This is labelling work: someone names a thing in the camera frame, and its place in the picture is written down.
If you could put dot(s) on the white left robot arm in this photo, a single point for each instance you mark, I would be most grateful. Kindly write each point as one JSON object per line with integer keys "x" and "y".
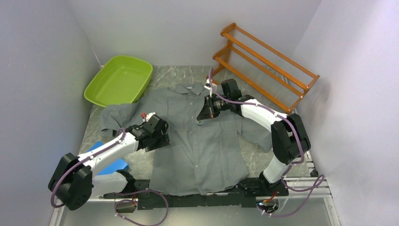
{"x": 77, "y": 178}

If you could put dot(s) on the green plastic tub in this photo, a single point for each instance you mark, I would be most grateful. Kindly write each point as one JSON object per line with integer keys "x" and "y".
{"x": 123, "y": 79}

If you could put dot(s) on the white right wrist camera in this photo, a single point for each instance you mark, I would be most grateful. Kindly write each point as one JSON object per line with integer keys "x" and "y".
{"x": 210, "y": 86}

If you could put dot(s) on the grey button-up shirt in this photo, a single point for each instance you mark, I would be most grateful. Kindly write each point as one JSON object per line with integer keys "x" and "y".
{"x": 201, "y": 158}

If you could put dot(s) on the orange wooden rack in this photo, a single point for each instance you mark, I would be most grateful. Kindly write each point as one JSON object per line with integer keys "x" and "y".
{"x": 277, "y": 77}

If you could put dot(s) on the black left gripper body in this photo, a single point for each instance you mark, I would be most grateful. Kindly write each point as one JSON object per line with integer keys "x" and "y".
{"x": 160, "y": 140}

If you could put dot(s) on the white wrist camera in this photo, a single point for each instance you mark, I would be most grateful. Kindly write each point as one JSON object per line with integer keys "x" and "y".
{"x": 210, "y": 86}
{"x": 147, "y": 116}

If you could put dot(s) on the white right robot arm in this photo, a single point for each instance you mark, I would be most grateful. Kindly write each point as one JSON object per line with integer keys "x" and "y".
{"x": 288, "y": 135}

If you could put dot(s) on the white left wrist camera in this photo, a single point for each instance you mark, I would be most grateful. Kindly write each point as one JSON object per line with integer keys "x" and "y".
{"x": 147, "y": 116}

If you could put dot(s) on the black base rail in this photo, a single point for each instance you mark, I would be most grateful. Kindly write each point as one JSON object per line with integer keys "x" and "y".
{"x": 245, "y": 194}

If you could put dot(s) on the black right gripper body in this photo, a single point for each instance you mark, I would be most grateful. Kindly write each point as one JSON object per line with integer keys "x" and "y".
{"x": 219, "y": 105}

